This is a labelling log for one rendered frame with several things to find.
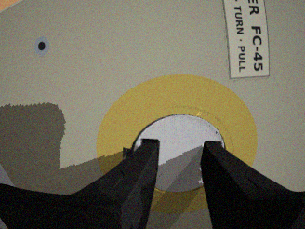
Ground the black panel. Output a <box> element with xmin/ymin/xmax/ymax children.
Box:
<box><xmin>0</xmin><ymin>0</ymin><xmax>305</xmax><ymax>195</ymax></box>

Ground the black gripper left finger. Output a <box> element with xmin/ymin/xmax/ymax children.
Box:
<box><xmin>0</xmin><ymin>138</ymin><xmax>157</xmax><ymax>229</ymax></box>

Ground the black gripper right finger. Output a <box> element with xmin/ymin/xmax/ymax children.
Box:
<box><xmin>200</xmin><ymin>141</ymin><xmax>305</xmax><ymax>229</ymax></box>

